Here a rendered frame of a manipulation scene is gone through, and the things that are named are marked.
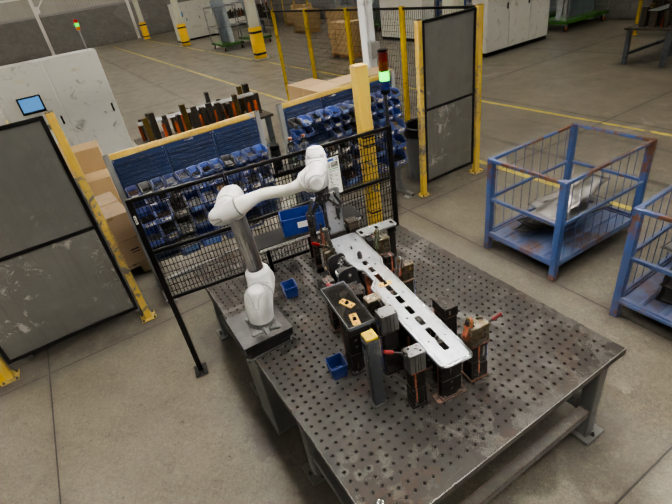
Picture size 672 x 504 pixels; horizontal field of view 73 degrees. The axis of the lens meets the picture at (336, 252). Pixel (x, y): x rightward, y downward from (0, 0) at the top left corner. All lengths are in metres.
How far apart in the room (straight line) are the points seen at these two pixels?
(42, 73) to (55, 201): 4.84
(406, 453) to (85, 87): 7.83
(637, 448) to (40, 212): 4.40
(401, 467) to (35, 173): 3.30
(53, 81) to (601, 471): 8.50
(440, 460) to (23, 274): 3.48
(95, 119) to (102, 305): 4.89
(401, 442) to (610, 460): 1.40
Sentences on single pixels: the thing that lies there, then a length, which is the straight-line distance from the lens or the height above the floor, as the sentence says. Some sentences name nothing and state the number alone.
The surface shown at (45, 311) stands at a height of 0.48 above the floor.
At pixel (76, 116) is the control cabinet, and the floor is 1.09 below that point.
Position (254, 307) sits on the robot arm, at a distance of 2.68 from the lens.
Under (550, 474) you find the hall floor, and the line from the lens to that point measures 3.12.
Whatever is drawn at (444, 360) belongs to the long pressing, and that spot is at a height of 1.00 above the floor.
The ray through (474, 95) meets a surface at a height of 1.02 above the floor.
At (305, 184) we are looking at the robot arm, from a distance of 2.10.
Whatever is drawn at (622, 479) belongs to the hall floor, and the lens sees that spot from 3.21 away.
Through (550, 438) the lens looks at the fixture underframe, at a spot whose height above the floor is 0.23.
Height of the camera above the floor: 2.60
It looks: 32 degrees down
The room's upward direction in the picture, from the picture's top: 10 degrees counter-clockwise
